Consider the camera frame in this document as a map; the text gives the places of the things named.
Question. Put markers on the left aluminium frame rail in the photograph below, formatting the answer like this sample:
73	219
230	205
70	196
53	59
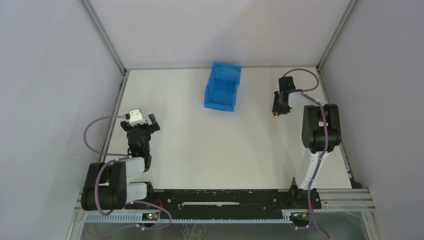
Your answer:
101	31

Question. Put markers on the grey slotted cable duct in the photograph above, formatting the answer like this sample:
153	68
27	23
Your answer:
143	217

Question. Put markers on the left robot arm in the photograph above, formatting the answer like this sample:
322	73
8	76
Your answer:
107	186

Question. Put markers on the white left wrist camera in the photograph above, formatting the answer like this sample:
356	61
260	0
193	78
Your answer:
134	117

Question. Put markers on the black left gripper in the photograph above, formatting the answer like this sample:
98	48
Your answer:
139	128

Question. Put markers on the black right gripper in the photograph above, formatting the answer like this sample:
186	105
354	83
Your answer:
280	108

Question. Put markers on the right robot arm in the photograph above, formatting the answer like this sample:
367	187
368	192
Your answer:
320	133

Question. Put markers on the blue plastic storage bin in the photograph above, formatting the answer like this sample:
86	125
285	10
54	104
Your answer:
222	87

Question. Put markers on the right aluminium frame rail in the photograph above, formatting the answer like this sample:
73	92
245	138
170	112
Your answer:
334	109

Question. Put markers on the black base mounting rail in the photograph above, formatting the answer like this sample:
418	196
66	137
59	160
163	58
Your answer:
239	203

